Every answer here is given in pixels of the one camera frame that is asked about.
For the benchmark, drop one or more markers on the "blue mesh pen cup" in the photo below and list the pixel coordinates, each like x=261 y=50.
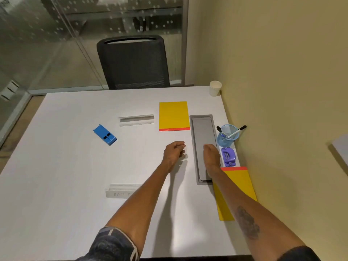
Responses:
x=227 y=137

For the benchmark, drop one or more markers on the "clear acrylic name holder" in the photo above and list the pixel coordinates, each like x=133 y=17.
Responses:
x=121 y=191
x=136 y=119

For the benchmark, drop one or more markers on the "blue stapler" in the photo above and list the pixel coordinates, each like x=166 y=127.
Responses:
x=104 y=135

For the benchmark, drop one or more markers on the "person's left hand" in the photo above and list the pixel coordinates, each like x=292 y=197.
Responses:
x=171 y=154

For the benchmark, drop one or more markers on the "person's dark right sleeve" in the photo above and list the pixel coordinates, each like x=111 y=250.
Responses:
x=299 y=254

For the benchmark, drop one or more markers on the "purple hole punch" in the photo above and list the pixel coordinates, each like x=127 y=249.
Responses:
x=227 y=156

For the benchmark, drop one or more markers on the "black and white marker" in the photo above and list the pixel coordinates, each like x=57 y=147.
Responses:
x=237 y=131
x=220 y=132

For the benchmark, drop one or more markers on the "yellow notepad with red edge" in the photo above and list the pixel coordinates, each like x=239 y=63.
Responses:
x=239 y=184
x=174 y=115

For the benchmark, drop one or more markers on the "person's right hand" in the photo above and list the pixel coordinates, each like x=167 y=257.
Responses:
x=211 y=158

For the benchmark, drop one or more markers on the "black mesh office chair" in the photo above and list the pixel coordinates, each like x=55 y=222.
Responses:
x=133 y=62

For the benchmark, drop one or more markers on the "person's right forearm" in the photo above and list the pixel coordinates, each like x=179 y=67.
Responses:
x=244 y=212

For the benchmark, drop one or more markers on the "glass partition door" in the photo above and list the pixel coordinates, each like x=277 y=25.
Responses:
x=89 y=40

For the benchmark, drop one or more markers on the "person's patterned left sleeve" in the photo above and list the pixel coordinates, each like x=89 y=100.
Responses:
x=110 y=246

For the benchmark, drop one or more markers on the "white paper cup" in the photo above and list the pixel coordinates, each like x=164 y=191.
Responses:
x=215 y=88

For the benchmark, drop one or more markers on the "person's left forearm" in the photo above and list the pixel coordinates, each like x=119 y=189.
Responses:
x=139 y=200

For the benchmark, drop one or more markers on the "person's left fingers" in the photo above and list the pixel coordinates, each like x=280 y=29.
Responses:
x=180 y=148

